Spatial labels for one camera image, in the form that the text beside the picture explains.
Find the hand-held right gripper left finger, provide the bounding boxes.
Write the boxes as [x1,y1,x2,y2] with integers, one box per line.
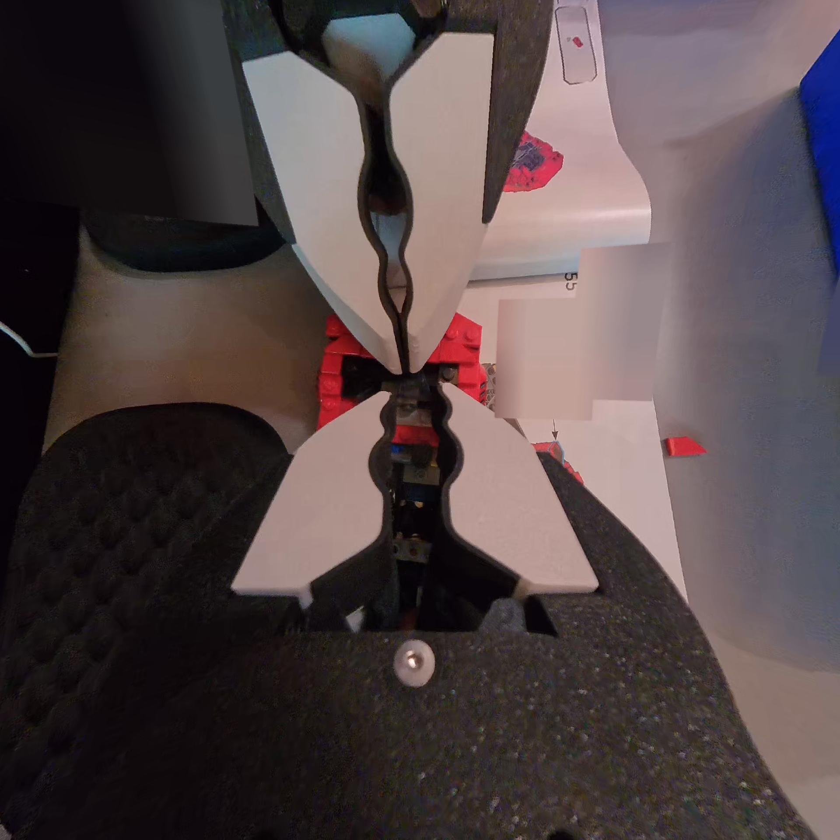
[230,392,396,610]

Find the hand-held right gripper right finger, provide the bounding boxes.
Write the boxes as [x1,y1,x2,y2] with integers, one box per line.
[436,382,601,599]

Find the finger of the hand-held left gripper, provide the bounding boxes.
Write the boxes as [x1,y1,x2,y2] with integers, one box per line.
[388,31,496,376]
[241,51,404,376]

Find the red and black lego car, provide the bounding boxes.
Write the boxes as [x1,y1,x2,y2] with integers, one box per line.
[317,314,488,614]

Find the white instruction booklet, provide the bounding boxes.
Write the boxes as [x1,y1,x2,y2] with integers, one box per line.
[459,0,689,603]

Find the black fabric bag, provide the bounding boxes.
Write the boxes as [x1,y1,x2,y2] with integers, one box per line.
[79,202,294,274]

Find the blue plastic bin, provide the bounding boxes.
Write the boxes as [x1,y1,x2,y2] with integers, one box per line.
[799,46,840,280]

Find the white cable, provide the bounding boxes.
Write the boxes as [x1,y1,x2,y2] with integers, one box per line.
[0,320,59,360]

